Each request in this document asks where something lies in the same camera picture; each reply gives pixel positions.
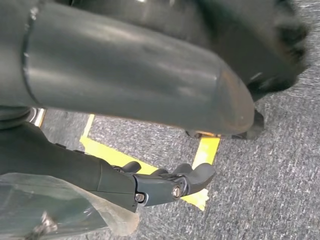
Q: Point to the clear plastic guard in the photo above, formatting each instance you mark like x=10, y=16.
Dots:
x=50, y=208

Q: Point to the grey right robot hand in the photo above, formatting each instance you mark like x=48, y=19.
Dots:
x=124, y=73

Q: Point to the yellow floor tape square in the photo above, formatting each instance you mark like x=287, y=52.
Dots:
x=112, y=154

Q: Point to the chrome pole stand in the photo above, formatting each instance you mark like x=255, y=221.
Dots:
x=37, y=116

